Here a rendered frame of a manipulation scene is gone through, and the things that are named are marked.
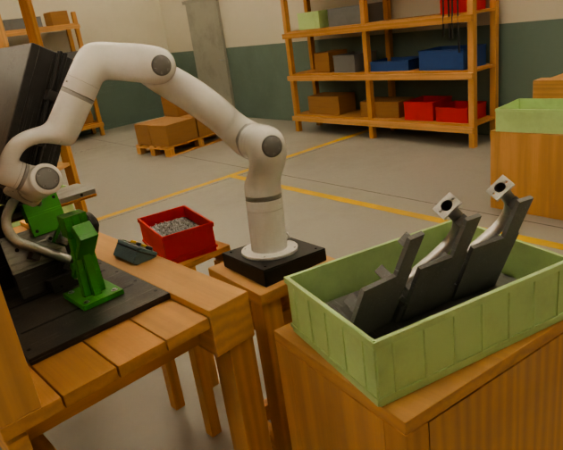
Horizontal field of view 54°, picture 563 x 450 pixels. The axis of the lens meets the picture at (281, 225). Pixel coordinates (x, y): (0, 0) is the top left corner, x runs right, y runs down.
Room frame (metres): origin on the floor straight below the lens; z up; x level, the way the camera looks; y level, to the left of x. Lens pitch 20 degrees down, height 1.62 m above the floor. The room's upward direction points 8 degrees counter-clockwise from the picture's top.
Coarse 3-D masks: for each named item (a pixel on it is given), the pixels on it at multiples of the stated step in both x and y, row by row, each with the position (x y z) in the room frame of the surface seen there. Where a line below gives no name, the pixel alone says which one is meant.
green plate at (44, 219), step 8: (48, 200) 1.75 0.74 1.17; (56, 200) 1.76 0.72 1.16; (24, 208) 1.70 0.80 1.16; (32, 208) 1.71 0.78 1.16; (40, 208) 1.72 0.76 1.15; (48, 208) 1.74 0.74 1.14; (56, 208) 1.75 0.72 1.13; (24, 216) 1.75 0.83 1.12; (32, 216) 1.70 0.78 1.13; (40, 216) 1.71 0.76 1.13; (48, 216) 1.73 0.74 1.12; (56, 216) 1.74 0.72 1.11; (32, 224) 1.69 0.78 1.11; (40, 224) 1.70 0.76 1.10; (48, 224) 1.72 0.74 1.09; (56, 224) 1.73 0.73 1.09; (32, 232) 1.68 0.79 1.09; (40, 232) 1.69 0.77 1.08; (48, 232) 1.71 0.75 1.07
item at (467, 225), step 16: (464, 224) 1.17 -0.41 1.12; (464, 240) 1.19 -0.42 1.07; (448, 256) 1.20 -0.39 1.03; (464, 256) 1.23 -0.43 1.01; (416, 272) 1.17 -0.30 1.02; (432, 272) 1.19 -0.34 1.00; (448, 272) 1.23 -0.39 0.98; (416, 288) 1.19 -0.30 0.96; (432, 288) 1.23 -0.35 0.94; (448, 288) 1.27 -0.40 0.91; (400, 304) 1.22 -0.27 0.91; (416, 304) 1.23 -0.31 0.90; (432, 304) 1.27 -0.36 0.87; (400, 320) 1.24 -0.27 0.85
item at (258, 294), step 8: (328, 256) 1.71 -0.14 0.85; (216, 264) 1.77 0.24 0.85; (216, 272) 1.71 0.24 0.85; (224, 272) 1.69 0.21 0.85; (232, 272) 1.68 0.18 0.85; (224, 280) 1.66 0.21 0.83; (232, 280) 1.62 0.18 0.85; (240, 280) 1.61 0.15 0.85; (248, 280) 1.61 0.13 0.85; (248, 288) 1.55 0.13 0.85; (256, 288) 1.54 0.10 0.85; (264, 288) 1.53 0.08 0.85; (272, 288) 1.53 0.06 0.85; (280, 288) 1.53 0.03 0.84; (248, 296) 1.55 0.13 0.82; (256, 296) 1.51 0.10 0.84; (264, 296) 1.50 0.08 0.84; (272, 296) 1.51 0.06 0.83; (280, 296) 1.53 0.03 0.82; (264, 304) 1.50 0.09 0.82
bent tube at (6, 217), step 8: (8, 200) 1.66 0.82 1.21; (16, 200) 1.66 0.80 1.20; (8, 208) 1.64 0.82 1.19; (8, 216) 1.63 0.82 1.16; (8, 224) 1.62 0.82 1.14; (8, 232) 1.61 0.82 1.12; (16, 240) 1.61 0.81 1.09; (24, 240) 1.63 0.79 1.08; (24, 248) 1.62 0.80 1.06; (32, 248) 1.63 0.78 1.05; (40, 248) 1.64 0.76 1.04; (48, 248) 1.66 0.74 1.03; (48, 256) 1.65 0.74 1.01; (56, 256) 1.65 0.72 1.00; (64, 256) 1.67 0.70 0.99
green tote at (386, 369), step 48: (432, 240) 1.57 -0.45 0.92; (288, 288) 1.36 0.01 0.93; (336, 288) 1.42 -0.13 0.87; (528, 288) 1.18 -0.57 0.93; (336, 336) 1.14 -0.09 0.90; (384, 336) 1.01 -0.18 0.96; (432, 336) 1.06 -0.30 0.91; (480, 336) 1.12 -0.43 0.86; (528, 336) 1.18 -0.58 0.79; (384, 384) 1.00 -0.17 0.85
